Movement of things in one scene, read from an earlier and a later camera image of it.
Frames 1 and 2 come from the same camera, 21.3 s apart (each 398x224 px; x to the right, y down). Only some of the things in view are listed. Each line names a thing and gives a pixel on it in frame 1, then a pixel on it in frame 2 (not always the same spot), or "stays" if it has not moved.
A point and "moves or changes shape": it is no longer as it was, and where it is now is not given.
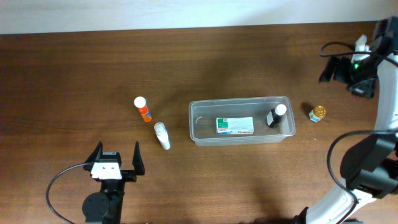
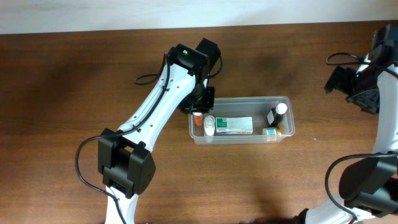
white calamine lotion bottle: (162, 135) -> (209, 124)
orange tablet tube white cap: (140, 102) moves or changes shape
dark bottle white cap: (275, 116) stays
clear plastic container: (242, 121) stays
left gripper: (138, 165) -> (207, 106)
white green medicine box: (234, 126) stays
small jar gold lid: (317, 113) -> (272, 130)
